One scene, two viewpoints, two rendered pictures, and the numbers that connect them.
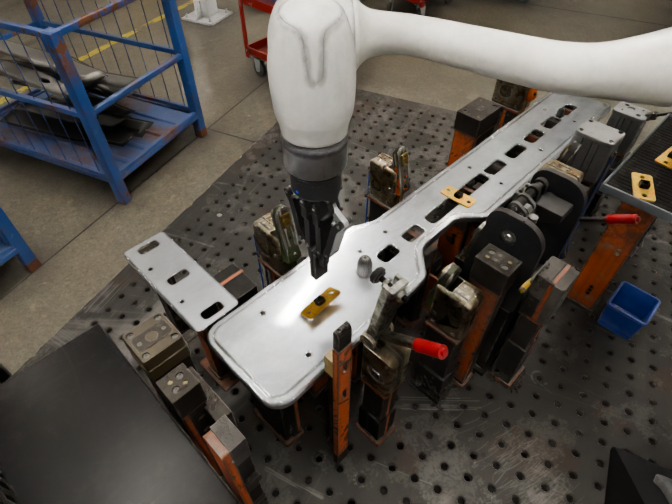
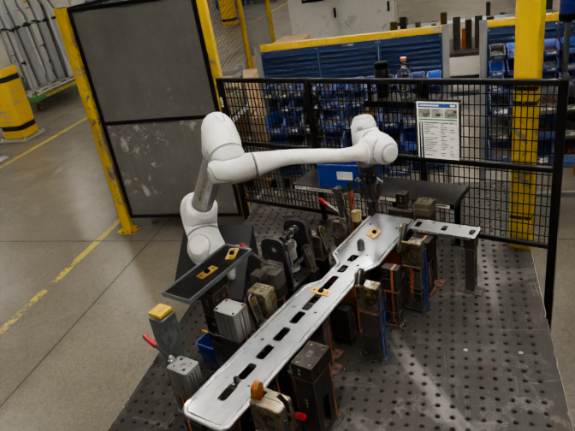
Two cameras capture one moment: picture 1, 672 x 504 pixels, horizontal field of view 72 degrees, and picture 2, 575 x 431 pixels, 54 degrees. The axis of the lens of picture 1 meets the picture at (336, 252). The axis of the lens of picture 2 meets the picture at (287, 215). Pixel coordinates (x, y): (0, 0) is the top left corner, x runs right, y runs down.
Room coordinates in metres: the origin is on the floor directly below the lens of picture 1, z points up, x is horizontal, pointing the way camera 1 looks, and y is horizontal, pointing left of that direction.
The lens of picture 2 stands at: (2.65, -0.59, 2.23)
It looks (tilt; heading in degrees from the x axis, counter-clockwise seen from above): 26 degrees down; 173
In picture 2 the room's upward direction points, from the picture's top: 9 degrees counter-clockwise
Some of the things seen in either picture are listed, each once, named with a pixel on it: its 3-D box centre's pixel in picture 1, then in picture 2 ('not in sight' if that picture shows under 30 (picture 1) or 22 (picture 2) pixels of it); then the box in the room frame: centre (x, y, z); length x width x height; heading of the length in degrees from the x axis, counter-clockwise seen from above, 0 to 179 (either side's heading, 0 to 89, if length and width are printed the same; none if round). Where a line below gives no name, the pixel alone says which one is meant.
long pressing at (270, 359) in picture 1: (459, 193); (320, 296); (0.89, -0.31, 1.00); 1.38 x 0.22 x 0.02; 135
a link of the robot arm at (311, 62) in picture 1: (311, 67); (365, 133); (0.55, 0.03, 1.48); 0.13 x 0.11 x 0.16; 6
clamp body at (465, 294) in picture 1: (444, 343); (320, 268); (0.52, -0.23, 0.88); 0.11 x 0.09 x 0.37; 45
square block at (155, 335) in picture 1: (178, 385); (426, 234); (0.43, 0.31, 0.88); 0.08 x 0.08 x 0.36; 45
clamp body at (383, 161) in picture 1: (383, 213); (371, 320); (0.95, -0.13, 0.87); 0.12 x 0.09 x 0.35; 45
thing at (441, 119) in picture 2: not in sight; (438, 130); (0.21, 0.49, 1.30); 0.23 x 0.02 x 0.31; 45
